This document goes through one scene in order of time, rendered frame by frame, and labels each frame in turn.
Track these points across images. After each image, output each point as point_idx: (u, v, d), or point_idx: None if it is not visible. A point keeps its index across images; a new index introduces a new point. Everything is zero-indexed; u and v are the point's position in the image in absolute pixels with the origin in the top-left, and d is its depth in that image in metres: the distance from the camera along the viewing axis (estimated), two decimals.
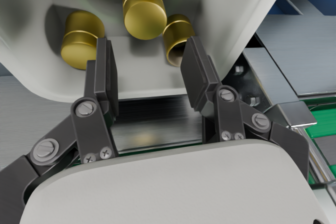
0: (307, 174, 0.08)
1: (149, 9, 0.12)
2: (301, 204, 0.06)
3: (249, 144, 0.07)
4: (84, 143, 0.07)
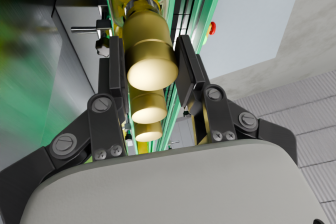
0: (297, 168, 0.08)
1: (158, 64, 0.10)
2: (301, 204, 0.06)
3: (249, 144, 0.07)
4: (97, 138, 0.07)
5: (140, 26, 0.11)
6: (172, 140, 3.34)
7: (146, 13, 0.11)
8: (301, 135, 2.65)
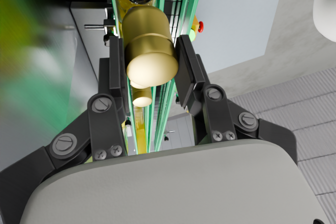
0: (297, 168, 0.08)
1: None
2: (301, 204, 0.06)
3: (249, 144, 0.07)
4: (97, 138, 0.07)
5: None
6: (170, 136, 3.43)
7: None
8: (295, 132, 2.74)
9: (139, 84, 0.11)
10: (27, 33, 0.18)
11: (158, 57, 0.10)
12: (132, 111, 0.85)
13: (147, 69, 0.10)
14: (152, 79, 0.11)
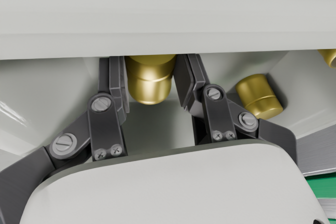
0: (297, 168, 0.08)
1: None
2: (301, 204, 0.06)
3: (249, 144, 0.07)
4: (97, 138, 0.07)
5: None
6: None
7: None
8: None
9: None
10: None
11: None
12: None
13: None
14: None
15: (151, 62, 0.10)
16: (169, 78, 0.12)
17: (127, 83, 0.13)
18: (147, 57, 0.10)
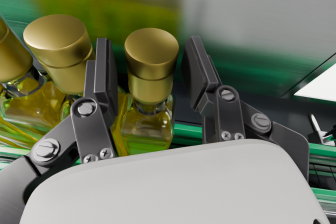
0: (307, 174, 0.08)
1: None
2: (301, 204, 0.06)
3: (249, 144, 0.07)
4: (84, 143, 0.07)
5: (19, 48, 0.12)
6: None
7: (28, 65, 0.13)
8: None
9: (41, 17, 0.10)
10: None
11: (74, 35, 0.10)
12: None
13: (61, 26, 0.10)
14: (41, 27, 0.10)
15: (151, 61, 0.10)
16: (169, 78, 0.11)
17: (128, 82, 0.13)
18: (148, 56, 0.10)
